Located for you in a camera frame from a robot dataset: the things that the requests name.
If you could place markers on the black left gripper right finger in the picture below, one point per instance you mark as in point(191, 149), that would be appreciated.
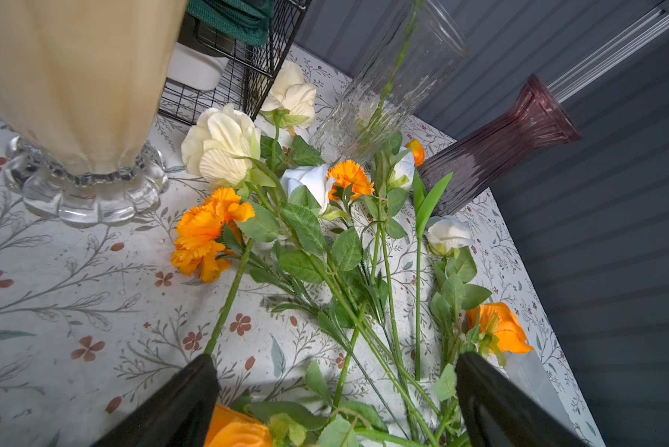
point(497, 413)

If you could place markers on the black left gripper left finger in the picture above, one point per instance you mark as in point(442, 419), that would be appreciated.
point(178, 414)

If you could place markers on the pale blue rose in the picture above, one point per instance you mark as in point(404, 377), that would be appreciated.
point(315, 179)
point(403, 173)

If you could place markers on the orange tulip bud flower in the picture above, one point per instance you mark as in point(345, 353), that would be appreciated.
point(417, 150)

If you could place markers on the orange marigold flower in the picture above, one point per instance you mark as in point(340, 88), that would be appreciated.
point(349, 173)

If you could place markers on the cream white rose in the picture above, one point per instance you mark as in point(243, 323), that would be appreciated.
point(291, 100)

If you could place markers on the orange rose centre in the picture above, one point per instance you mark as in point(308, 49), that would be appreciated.
point(229, 428)

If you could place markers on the orange rose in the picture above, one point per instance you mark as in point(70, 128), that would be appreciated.
point(495, 330)
point(229, 428)

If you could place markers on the orange rose right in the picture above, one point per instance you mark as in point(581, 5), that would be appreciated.
point(495, 330)

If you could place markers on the orange marigold near vase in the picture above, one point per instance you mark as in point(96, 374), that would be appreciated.
point(198, 248)

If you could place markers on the white rose bud right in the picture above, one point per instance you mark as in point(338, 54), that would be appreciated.
point(447, 234)

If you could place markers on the purple glass vase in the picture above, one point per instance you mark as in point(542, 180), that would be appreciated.
point(475, 162)

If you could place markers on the cream rose near vase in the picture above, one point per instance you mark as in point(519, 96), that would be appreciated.
point(220, 147)

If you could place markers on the cream yellow ruffled vase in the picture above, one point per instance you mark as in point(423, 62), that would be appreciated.
point(80, 85)

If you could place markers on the clear glass vase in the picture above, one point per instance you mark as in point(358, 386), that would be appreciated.
point(422, 50)

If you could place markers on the black wire desk organizer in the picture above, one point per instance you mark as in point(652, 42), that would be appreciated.
point(228, 52)

